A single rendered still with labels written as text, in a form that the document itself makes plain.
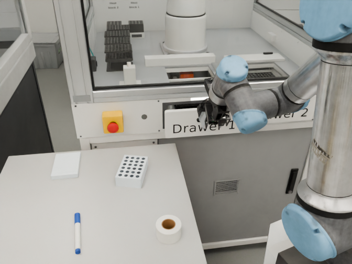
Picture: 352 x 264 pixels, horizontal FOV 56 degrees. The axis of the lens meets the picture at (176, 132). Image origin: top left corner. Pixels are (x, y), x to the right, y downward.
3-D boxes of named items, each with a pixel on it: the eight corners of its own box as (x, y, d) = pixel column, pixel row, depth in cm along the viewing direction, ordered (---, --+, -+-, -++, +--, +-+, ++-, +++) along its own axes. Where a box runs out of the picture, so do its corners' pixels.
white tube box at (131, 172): (141, 188, 107) (140, 179, 105) (116, 186, 108) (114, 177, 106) (148, 165, 117) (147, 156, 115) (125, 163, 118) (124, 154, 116)
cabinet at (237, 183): (294, 246, 180) (332, 120, 137) (102, 271, 167) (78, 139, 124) (240, 147, 259) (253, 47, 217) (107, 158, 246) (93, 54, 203)
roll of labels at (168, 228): (186, 232, 92) (186, 222, 90) (169, 249, 87) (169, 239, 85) (167, 220, 96) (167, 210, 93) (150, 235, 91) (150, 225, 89)
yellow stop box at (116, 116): (123, 133, 120) (122, 116, 116) (103, 135, 119) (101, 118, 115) (123, 126, 124) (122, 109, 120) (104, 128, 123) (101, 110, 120)
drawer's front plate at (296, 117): (311, 120, 134) (318, 95, 128) (243, 124, 130) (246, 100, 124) (309, 118, 135) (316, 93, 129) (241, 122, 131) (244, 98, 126)
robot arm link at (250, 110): (286, 114, 81) (266, 78, 84) (248, 124, 77) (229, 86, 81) (271, 129, 88) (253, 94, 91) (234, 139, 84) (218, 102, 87)
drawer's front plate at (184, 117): (241, 132, 125) (244, 107, 119) (165, 138, 121) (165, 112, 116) (239, 130, 127) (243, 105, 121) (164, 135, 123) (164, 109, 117)
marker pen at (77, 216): (81, 254, 86) (80, 250, 85) (75, 255, 85) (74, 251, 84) (80, 215, 97) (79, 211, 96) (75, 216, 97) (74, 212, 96)
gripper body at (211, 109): (204, 129, 104) (211, 111, 93) (199, 105, 108) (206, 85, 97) (227, 127, 105) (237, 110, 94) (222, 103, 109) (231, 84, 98)
